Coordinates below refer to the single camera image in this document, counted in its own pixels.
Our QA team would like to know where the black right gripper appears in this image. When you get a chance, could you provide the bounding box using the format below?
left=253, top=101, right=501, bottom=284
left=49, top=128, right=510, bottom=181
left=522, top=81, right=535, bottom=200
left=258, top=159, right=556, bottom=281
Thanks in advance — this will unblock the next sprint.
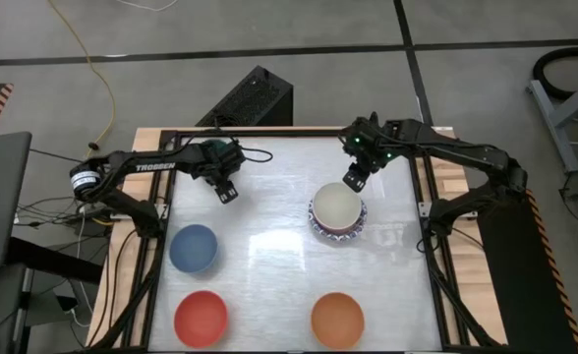
left=339, top=114, right=399, bottom=195

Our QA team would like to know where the blue patterned white bowl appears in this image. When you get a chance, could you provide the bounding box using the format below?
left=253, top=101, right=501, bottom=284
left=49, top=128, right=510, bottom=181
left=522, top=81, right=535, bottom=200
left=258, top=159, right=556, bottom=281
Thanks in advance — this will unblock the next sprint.
left=307, top=196, right=369, bottom=243

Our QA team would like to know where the black perforated computer tower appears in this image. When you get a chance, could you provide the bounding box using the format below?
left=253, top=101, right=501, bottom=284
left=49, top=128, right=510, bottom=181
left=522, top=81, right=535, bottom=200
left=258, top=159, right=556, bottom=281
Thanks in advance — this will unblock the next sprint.
left=195, top=65, right=294, bottom=128

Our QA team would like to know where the large hazard striped black mat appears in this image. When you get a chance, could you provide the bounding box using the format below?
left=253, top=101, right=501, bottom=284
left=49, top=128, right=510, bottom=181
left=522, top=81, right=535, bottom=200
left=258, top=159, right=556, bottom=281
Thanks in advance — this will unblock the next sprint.
left=476, top=189, right=578, bottom=354

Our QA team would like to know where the grey metal stand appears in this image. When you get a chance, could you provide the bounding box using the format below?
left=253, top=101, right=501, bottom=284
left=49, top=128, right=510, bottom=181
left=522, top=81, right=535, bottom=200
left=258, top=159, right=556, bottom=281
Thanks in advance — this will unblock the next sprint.
left=525, top=68, right=578, bottom=174

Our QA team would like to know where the yellow cable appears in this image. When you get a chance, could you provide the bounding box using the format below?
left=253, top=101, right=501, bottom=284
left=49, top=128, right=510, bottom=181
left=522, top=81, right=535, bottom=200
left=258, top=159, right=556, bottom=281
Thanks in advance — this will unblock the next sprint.
left=47, top=0, right=117, bottom=161

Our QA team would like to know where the black table frame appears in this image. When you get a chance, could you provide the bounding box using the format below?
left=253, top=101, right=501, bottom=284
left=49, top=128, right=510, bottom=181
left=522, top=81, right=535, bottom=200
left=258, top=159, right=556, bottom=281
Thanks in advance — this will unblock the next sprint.
left=87, top=126, right=509, bottom=354

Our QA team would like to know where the orange bowl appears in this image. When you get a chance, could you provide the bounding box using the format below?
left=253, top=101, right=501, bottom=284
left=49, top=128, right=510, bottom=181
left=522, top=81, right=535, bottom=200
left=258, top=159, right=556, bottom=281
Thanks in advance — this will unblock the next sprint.
left=310, top=291, right=367, bottom=351

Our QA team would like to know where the black desk base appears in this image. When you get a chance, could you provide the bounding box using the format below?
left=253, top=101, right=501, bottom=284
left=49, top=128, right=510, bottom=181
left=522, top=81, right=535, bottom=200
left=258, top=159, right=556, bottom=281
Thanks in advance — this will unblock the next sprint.
left=3, top=235, right=104, bottom=285

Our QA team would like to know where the black hose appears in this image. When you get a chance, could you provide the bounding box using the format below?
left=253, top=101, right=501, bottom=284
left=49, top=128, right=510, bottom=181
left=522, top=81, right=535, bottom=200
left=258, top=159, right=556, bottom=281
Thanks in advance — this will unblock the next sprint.
left=533, top=46, right=578, bottom=102

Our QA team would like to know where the wooden table board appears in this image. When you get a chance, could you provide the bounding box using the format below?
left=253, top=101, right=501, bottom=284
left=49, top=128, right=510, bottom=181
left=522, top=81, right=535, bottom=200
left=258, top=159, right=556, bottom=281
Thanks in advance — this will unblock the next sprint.
left=86, top=126, right=509, bottom=348

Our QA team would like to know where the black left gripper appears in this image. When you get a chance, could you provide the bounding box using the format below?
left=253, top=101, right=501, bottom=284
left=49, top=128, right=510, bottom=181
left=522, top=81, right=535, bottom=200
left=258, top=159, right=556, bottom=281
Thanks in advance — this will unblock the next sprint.
left=189, top=139, right=248, bottom=206

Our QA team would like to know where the white floor cable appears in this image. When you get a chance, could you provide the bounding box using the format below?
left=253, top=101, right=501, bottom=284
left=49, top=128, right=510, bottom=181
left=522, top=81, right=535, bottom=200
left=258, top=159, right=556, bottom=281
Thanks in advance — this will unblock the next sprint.
left=115, top=0, right=180, bottom=13

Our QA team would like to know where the red bowl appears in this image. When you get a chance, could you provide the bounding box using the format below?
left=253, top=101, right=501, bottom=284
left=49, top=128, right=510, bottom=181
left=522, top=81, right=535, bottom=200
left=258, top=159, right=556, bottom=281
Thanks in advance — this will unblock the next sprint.
left=173, top=289, right=230, bottom=350

